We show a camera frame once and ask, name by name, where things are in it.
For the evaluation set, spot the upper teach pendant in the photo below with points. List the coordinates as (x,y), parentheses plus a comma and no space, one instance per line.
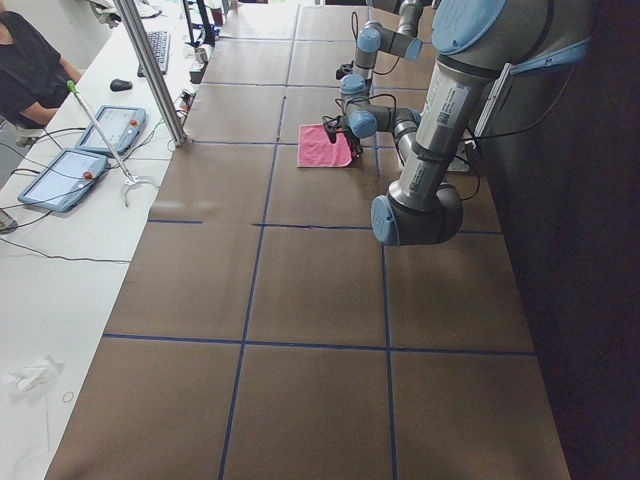
(121,124)

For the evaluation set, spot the aluminium frame post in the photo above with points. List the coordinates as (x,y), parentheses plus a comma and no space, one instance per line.
(138,36)

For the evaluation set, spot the teach pendant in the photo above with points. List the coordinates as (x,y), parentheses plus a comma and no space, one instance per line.
(65,181)
(121,124)

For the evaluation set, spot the pink towel grey back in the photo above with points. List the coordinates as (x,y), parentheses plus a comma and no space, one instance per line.
(315,149)

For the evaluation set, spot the lower teach pendant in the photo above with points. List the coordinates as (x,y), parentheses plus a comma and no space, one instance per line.
(65,181)

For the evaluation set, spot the black keyboard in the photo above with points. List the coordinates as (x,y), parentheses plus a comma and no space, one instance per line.
(159,42)

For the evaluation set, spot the small metal cup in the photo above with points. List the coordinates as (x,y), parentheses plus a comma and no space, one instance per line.
(201,55)

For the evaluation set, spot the person in black shirt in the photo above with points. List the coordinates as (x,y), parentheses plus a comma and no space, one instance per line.
(34,75)

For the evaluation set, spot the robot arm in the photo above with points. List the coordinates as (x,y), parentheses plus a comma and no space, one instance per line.
(402,43)
(473,40)

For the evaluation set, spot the crumpled white tissue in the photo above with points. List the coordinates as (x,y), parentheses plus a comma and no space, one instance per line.
(41,371)

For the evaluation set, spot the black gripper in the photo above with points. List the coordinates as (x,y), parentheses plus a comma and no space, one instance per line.
(354,145)

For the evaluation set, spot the black computer mouse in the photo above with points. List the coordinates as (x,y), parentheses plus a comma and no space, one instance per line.
(119,85)

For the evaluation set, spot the grabber reach tool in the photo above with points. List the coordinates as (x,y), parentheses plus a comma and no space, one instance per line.
(131,181)

